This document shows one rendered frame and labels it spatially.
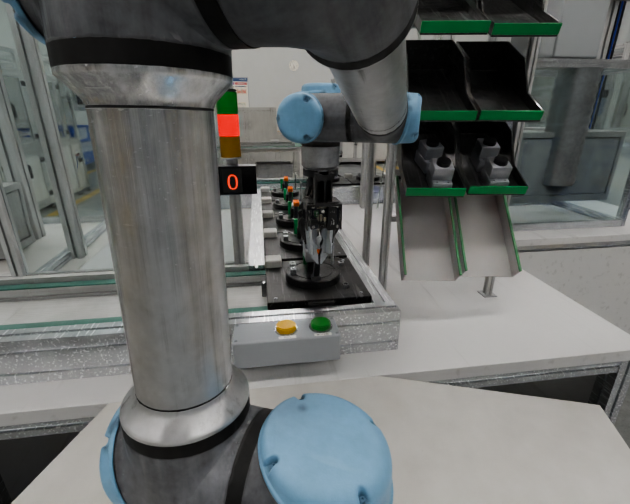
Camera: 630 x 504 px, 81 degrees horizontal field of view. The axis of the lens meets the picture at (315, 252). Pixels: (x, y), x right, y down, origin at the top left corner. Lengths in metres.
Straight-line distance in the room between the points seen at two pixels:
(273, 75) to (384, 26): 11.11
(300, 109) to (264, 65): 10.80
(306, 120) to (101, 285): 0.74
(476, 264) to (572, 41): 1.18
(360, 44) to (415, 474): 0.58
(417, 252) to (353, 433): 0.65
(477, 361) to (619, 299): 1.44
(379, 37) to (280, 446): 0.32
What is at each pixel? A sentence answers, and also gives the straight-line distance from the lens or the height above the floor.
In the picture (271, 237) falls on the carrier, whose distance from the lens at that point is 1.25.
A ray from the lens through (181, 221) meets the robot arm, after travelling 0.28.
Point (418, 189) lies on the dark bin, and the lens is 0.87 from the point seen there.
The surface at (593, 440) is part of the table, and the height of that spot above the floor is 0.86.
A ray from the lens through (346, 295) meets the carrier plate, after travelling 0.87.
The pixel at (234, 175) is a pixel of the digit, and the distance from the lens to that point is 0.96.
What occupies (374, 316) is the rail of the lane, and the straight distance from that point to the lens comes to 0.83.
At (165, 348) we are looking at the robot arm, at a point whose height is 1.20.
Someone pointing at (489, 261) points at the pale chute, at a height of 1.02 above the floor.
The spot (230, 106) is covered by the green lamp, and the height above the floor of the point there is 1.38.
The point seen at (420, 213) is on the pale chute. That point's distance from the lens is 1.01.
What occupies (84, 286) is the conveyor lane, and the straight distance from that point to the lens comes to 1.14.
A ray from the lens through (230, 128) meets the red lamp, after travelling 0.95.
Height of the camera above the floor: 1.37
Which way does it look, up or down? 21 degrees down
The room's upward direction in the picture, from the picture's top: straight up
